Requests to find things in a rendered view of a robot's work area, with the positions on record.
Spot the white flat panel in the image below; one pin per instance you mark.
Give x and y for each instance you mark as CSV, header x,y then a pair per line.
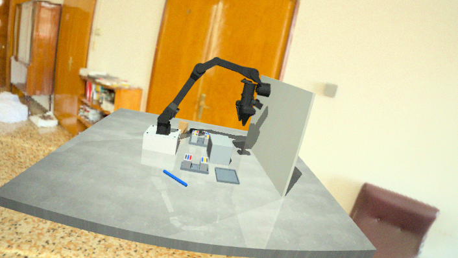
x,y
276,131

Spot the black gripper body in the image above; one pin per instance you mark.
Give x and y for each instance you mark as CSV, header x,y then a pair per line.
x,y
245,102

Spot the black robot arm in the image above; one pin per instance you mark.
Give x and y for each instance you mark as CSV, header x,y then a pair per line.
x,y
262,89

